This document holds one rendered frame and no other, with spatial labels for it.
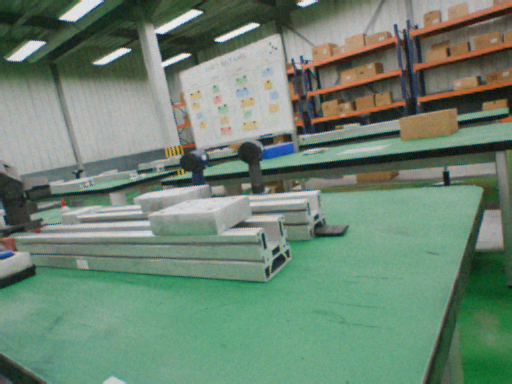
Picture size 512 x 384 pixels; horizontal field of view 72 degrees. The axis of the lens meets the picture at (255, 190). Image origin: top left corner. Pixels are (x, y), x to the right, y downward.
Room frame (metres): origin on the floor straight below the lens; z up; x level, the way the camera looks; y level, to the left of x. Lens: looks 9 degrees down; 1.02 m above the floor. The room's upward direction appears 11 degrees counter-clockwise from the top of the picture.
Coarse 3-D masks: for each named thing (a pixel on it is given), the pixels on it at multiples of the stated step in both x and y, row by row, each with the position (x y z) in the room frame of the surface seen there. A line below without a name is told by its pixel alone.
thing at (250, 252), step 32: (96, 224) 0.90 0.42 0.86; (128, 224) 0.82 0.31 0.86; (256, 224) 0.62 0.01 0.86; (32, 256) 0.93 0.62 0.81; (64, 256) 0.84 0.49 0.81; (96, 256) 0.79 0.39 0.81; (128, 256) 0.73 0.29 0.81; (160, 256) 0.66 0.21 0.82; (192, 256) 0.61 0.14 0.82; (224, 256) 0.57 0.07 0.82; (256, 256) 0.54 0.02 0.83; (288, 256) 0.62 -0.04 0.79
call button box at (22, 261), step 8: (8, 256) 0.82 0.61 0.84; (16, 256) 0.82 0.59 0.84; (24, 256) 0.83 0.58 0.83; (0, 264) 0.79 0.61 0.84; (8, 264) 0.80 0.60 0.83; (16, 264) 0.82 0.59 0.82; (24, 264) 0.83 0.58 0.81; (32, 264) 0.88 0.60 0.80; (0, 272) 0.79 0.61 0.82; (8, 272) 0.80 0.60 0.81; (16, 272) 0.81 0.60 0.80; (24, 272) 0.82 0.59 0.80; (32, 272) 0.84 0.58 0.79; (0, 280) 0.78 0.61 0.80; (8, 280) 0.79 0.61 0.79; (16, 280) 0.81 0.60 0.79; (0, 288) 0.78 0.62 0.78
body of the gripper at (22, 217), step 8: (8, 208) 1.01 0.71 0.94; (16, 208) 1.01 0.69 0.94; (24, 208) 1.03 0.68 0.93; (8, 216) 1.01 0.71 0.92; (16, 216) 1.01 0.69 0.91; (24, 216) 1.03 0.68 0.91; (16, 224) 1.01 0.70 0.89; (24, 224) 1.02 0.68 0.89; (0, 232) 1.00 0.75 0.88; (8, 232) 0.98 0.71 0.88
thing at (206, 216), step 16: (176, 208) 0.67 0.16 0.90; (192, 208) 0.63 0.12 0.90; (208, 208) 0.60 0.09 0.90; (224, 208) 0.59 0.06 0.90; (240, 208) 0.63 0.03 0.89; (160, 224) 0.64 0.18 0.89; (176, 224) 0.62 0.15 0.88; (192, 224) 0.59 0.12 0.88; (208, 224) 0.58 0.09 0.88; (224, 224) 0.58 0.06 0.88
